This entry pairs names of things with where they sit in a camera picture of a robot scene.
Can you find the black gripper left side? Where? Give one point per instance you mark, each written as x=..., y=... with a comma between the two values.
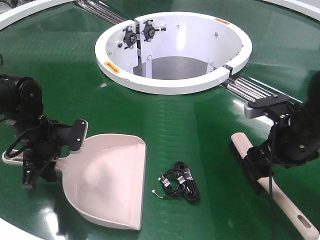
x=43, y=142

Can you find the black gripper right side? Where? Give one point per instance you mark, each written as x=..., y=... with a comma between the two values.
x=294, y=144

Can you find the beige hand brush black bristles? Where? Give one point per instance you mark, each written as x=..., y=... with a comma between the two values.
x=307, y=230

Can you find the beige plastic dustpan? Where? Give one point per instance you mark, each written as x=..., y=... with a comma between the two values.
x=104, y=180

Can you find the steel roller strip right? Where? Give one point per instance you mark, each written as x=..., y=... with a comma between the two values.
x=252, y=89

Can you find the steel roller strip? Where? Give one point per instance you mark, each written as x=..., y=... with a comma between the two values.
x=100, y=10
x=252, y=89

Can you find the white outer rim top left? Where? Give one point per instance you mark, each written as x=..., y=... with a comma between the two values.
x=11, y=16

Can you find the left black flange bearing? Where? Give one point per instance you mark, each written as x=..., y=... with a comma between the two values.
x=130, y=38

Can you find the black flange bearing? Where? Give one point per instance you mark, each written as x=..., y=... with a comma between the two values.
x=149, y=30
x=130, y=38

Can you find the right black flange bearing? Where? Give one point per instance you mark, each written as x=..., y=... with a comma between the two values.
x=149, y=30

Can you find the steel roller strip top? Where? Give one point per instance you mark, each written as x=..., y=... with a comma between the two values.
x=100, y=10

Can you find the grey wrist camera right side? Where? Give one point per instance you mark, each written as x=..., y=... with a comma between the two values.
x=276, y=107

